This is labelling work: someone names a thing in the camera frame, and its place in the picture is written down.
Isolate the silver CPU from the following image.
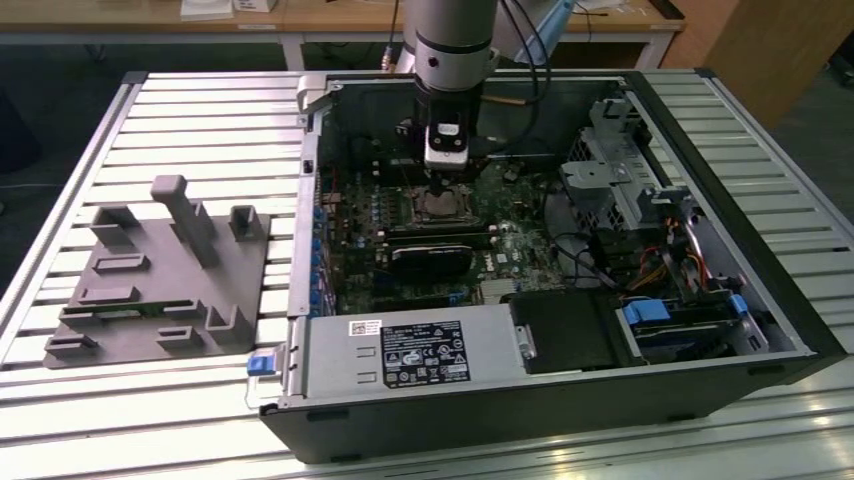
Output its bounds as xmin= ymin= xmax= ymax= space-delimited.
xmin=425 ymin=192 xmax=466 ymax=220

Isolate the metal socket cover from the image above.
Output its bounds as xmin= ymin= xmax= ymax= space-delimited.
xmin=412 ymin=187 xmax=476 ymax=227

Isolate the CPU socket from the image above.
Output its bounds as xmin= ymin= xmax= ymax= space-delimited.
xmin=405 ymin=183 xmax=481 ymax=232

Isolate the wooden desk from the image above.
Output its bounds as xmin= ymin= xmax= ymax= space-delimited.
xmin=0 ymin=0 xmax=689 ymax=71

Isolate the grey metal drive cage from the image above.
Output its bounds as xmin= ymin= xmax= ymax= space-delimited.
xmin=558 ymin=97 xmax=702 ymax=234

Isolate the black graphics card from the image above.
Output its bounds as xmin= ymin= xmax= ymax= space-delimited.
xmin=390 ymin=243 xmax=477 ymax=281

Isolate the green motherboard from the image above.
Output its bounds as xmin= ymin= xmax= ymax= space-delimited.
xmin=318 ymin=157 xmax=589 ymax=317

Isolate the white paper sheet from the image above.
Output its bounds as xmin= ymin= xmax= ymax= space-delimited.
xmin=577 ymin=0 xmax=669 ymax=21

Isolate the small silver heatsink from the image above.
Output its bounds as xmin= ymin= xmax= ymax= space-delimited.
xmin=480 ymin=279 xmax=524 ymax=302

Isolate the white cardboard box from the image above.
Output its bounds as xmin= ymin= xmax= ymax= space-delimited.
xmin=179 ymin=0 xmax=237 ymax=21

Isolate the black disk bay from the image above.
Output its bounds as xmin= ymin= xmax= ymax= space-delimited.
xmin=508 ymin=291 xmax=636 ymax=377

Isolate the blue disk carrier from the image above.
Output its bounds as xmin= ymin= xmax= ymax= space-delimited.
xmin=617 ymin=294 xmax=753 ymax=361

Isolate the wooden cabinet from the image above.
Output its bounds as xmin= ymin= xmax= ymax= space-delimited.
xmin=705 ymin=0 xmax=854 ymax=130

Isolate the silver power supply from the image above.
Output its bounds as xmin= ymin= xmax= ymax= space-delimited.
xmin=281 ymin=305 xmax=536 ymax=402

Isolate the grey parts rack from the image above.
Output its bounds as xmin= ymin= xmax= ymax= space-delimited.
xmin=41 ymin=174 xmax=275 ymax=371

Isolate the blue case latch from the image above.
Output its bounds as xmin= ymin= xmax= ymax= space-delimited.
xmin=245 ymin=351 xmax=281 ymax=377

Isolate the green RAM stick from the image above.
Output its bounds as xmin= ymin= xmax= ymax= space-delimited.
xmin=86 ymin=302 xmax=169 ymax=319

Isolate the black grey PC case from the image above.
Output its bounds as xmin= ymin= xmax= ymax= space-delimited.
xmin=257 ymin=67 xmax=851 ymax=465

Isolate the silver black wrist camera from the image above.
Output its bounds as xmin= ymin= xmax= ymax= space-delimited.
xmin=422 ymin=119 xmax=473 ymax=172

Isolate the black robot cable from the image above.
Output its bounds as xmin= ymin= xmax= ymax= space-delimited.
xmin=486 ymin=0 xmax=550 ymax=154

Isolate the orange yellow wire bundle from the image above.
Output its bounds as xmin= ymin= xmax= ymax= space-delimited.
xmin=626 ymin=249 xmax=709 ymax=292

